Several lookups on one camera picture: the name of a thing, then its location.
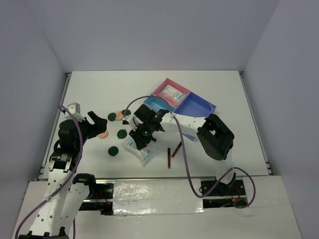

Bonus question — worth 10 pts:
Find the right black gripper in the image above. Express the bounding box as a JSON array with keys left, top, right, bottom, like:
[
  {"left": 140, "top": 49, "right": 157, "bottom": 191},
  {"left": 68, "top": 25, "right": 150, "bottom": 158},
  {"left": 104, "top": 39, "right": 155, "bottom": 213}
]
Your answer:
[{"left": 129, "top": 121, "right": 154, "bottom": 150}]

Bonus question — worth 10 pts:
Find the green round puff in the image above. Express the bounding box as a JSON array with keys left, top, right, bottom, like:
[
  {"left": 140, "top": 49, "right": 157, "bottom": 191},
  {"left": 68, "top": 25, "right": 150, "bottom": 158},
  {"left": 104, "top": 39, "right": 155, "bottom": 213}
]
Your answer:
[
  {"left": 117, "top": 129, "right": 127, "bottom": 139},
  {"left": 108, "top": 146, "right": 119, "bottom": 157},
  {"left": 108, "top": 112, "right": 117, "bottom": 121},
  {"left": 122, "top": 110, "right": 131, "bottom": 117}
]

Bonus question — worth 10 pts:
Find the pink puff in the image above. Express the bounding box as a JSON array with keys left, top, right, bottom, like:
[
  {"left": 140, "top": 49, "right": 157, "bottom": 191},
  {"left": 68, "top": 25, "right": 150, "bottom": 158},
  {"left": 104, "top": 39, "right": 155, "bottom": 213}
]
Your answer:
[
  {"left": 97, "top": 130, "right": 109, "bottom": 139},
  {"left": 115, "top": 111, "right": 124, "bottom": 121}
]

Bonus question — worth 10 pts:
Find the cotton pad pack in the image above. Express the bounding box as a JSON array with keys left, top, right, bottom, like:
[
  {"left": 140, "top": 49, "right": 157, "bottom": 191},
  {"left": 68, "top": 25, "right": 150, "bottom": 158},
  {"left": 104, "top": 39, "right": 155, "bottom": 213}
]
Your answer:
[
  {"left": 158, "top": 85, "right": 186, "bottom": 105},
  {"left": 122, "top": 137, "right": 158, "bottom": 167}
]

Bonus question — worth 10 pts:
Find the long red lip gloss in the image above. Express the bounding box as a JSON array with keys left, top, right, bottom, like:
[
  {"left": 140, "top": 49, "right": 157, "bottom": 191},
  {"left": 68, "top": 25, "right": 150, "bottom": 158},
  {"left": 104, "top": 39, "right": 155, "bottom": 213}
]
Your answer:
[{"left": 167, "top": 147, "right": 171, "bottom": 169}]

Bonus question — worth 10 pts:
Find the slanted red lip gloss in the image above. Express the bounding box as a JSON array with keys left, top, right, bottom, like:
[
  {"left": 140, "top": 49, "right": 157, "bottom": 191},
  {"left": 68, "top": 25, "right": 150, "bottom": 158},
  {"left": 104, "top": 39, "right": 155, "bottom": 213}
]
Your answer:
[{"left": 171, "top": 142, "right": 182, "bottom": 158}]

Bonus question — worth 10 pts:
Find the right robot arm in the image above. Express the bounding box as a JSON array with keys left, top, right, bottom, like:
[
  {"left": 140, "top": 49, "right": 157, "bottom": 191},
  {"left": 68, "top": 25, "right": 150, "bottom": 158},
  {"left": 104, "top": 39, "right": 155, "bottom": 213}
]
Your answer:
[{"left": 123, "top": 105, "right": 236, "bottom": 198}]

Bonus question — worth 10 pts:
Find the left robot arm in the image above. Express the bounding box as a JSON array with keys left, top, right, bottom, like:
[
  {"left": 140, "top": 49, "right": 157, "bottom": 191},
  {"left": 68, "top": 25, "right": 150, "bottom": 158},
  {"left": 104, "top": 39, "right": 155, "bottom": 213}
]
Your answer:
[{"left": 14, "top": 109, "right": 108, "bottom": 239}]

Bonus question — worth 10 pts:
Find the green round puff top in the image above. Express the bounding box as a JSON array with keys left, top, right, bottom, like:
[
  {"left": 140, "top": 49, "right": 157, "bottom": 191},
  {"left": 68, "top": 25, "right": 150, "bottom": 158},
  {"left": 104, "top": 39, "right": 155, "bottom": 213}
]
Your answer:
[{"left": 122, "top": 110, "right": 131, "bottom": 117}]

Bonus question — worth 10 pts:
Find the green round puff bottom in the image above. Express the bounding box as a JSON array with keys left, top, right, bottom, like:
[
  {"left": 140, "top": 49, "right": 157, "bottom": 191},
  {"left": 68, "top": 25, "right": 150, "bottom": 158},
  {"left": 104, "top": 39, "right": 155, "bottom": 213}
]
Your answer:
[{"left": 108, "top": 146, "right": 119, "bottom": 157}]

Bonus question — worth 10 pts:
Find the three-compartment organizer box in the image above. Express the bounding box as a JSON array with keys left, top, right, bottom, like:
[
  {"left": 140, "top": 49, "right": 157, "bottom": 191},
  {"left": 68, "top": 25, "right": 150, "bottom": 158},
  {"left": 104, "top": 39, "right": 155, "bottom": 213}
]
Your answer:
[{"left": 144, "top": 78, "right": 216, "bottom": 142}]

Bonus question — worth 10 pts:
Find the silver foil tape panel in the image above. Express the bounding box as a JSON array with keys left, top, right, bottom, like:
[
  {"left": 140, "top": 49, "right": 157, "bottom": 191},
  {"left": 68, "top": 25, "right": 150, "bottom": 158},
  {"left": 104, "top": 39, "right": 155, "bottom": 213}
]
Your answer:
[{"left": 113, "top": 179, "right": 204, "bottom": 216}]

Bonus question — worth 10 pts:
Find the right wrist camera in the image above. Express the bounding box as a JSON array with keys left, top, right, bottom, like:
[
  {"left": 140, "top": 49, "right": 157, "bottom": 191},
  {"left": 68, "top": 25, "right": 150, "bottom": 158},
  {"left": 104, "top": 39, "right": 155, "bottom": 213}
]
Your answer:
[{"left": 122, "top": 115, "right": 141, "bottom": 129}]

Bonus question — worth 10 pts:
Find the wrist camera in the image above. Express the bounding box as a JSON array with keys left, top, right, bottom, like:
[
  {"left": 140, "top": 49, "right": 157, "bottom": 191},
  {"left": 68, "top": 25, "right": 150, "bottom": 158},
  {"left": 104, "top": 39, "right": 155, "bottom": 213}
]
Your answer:
[
  {"left": 66, "top": 102, "right": 82, "bottom": 120},
  {"left": 122, "top": 115, "right": 141, "bottom": 129}
]

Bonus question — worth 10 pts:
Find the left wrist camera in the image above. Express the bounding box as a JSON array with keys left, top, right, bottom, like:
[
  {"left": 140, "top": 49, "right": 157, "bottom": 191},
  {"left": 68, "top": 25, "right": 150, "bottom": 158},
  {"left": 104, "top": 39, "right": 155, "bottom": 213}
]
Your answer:
[{"left": 66, "top": 102, "right": 82, "bottom": 120}]

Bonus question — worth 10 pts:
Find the metal mounting rail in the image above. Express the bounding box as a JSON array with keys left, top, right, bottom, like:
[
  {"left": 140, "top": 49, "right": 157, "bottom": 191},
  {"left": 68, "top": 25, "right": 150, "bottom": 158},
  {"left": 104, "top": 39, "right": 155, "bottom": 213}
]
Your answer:
[{"left": 79, "top": 179, "right": 248, "bottom": 216}]

